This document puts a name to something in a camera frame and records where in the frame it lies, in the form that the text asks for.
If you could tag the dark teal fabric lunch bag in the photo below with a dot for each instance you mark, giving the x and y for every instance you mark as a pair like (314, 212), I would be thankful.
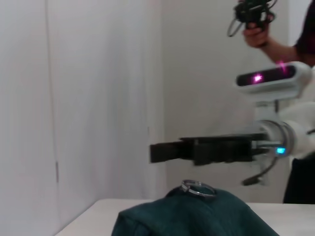
(197, 216)

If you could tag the person's bare hand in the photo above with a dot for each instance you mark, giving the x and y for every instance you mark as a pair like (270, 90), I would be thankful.
(256, 38)

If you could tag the person's bare forearm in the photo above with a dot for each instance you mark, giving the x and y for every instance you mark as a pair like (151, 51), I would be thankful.
(283, 51)

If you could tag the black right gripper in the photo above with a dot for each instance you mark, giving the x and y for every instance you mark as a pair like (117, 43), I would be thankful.
(221, 150)

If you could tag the person in dark clothing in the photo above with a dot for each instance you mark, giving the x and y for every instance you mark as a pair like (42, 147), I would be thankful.
(306, 24)

